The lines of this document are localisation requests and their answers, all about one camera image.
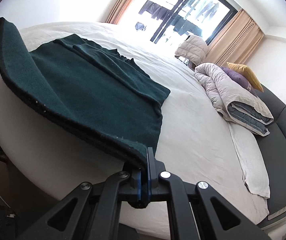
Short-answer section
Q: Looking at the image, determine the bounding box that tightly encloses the dark green knit garment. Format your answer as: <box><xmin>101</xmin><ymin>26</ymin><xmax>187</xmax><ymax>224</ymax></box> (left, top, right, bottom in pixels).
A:
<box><xmin>0</xmin><ymin>18</ymin><xmax>170</xmax><ymax>171</ymax></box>

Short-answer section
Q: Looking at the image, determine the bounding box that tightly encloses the white bed sheet mattress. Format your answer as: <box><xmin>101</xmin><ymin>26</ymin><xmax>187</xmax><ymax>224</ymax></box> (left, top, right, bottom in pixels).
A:
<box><xmin>0</xmin><ymin>22</ymin><xmax>269</xmax><ymax>224</ymax></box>

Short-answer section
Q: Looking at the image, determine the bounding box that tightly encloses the folded beige quilted duvet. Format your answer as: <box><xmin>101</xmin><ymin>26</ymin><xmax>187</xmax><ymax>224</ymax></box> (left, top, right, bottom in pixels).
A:
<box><xmin>194</xmin><ymin>63</ymin><xmax>274</xmax><ymax>137</ymax></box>

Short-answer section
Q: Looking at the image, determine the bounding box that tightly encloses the purple pillow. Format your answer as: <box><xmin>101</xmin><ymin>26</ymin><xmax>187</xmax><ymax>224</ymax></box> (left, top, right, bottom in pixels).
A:
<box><xmin>221</xmin><ymin>67</ymin><xmax>257</xmax><ymax>96</ymax></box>

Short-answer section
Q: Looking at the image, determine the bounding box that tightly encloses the beige puffer jacket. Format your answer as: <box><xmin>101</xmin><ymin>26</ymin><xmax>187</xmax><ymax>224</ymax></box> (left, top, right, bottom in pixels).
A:
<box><xmin>174</xmin><ymin>34</ymin><xmax>209</xmax><ymax>70</ymax></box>

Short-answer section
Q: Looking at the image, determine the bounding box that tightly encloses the mustard yellow pillow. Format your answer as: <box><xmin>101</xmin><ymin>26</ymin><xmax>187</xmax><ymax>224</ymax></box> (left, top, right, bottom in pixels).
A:
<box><xmin>227</xmin><ymin>62</ymin><xmax>264</xmax><ymax>92</ymax></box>

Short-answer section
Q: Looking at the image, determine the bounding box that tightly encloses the beige curtain left side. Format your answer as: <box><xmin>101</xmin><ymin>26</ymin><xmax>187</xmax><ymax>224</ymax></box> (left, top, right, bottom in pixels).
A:
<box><xmin>105</xmin><ymin>0</ymin><xmax>132</xmax><ymax>24</ymax></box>

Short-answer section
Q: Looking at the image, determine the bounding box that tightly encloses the beige curtain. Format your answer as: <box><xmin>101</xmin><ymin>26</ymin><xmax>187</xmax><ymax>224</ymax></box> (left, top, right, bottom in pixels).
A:
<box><xmin>105</xmin><ymin>0</ymin><xmax>132</xmax><ymax>24</ymax></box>
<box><xmin>204</xmin><ymin>9</ymin><xmax>264</xmax><ymax>67</ymax></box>

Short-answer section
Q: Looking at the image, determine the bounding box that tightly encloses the beige curtain right side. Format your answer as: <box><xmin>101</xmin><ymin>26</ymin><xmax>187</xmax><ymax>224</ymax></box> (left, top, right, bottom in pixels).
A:
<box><xmin>204</xmin><ymin>9</ymin><xmax>264</xmax><ymax>67</ymax></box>

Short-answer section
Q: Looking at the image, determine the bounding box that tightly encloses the black window frame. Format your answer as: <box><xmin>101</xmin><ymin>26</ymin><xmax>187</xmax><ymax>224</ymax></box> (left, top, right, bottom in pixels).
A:
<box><xmin>150</xmin><ymin>0</ymin><xmax>238</xmax><ymax>44</ymax></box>

